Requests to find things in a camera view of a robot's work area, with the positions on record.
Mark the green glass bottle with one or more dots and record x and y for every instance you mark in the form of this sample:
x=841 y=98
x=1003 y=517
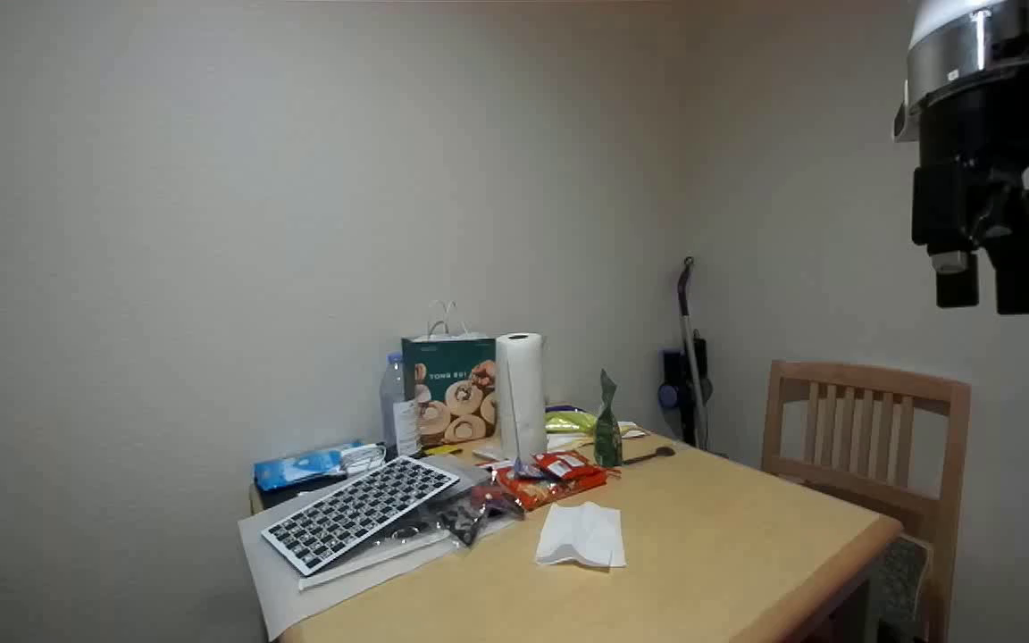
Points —
x=606 y=430

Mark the yellow green packet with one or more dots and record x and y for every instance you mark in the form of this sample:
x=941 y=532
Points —
x=570 y=424

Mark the wooden chair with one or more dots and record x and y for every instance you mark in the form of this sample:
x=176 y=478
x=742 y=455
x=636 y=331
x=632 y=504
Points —
x=886 y=442

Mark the blue snack packet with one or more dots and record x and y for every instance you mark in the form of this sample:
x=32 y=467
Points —
x=311 y=467

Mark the green donut picture bag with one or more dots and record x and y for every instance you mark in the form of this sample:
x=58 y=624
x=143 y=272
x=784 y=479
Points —
x=450 y=379

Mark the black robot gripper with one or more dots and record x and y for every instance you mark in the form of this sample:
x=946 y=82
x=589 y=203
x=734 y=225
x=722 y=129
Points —
x=968 y=192

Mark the white paper napkin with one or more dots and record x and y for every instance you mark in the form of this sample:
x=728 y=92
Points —
x=582 y=532

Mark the red snack wrapper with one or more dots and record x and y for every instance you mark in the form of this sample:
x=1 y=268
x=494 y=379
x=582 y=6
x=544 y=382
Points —
x=555 y=478

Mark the clear plastic water bottle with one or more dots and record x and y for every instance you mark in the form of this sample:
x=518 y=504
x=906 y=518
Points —
x=393 y=404

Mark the white paper towel roll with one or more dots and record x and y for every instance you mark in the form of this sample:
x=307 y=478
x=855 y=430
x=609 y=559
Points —
x=518 y=393

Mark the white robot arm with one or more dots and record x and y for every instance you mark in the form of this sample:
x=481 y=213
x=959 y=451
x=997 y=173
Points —
x=959 y=45

